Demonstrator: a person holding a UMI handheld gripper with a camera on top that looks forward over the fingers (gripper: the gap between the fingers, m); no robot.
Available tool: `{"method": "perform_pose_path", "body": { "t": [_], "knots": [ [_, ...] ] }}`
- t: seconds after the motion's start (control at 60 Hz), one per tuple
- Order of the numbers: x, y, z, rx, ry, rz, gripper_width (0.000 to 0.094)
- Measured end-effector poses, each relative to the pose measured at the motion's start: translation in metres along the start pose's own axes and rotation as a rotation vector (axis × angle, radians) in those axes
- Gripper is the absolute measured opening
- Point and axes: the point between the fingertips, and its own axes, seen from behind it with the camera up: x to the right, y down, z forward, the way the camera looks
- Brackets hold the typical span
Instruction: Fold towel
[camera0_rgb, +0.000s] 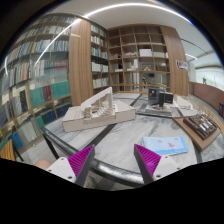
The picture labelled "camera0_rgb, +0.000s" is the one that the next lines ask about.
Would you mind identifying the dark model on wooden board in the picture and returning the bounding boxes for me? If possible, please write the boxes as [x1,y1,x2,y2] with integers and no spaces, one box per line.
[173,114,221,151]

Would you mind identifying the wooden cubby shelf unit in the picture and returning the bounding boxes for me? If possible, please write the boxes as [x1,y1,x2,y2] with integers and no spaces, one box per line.
[108,24,170,92]

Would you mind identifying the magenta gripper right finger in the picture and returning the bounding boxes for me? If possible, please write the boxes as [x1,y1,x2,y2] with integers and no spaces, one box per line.
[134,144,161,185]

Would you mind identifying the white architectural building model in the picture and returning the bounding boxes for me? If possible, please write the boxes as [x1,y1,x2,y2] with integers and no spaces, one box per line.
[62,87,136,132]

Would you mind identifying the small white model far right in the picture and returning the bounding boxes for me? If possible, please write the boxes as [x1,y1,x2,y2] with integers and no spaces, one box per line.
[174,95,193,110]

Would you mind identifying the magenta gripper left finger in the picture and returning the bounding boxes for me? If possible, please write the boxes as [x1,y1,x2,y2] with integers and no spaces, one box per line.
[68,145,95,187]

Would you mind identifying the light blue folded towel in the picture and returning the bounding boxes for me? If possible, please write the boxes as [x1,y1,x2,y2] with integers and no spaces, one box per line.
[142,136,188,155]

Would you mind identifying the narrow middle bookshelf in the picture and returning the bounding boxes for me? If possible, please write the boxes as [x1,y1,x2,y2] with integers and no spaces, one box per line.
[91,24,109,93]

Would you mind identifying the glass-front bookshelf with books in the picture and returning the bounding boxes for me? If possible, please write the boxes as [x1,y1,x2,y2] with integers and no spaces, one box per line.
[0,14,75,160]

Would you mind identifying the black box model on base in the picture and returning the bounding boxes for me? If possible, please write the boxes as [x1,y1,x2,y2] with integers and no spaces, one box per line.
[137,88,178,117]

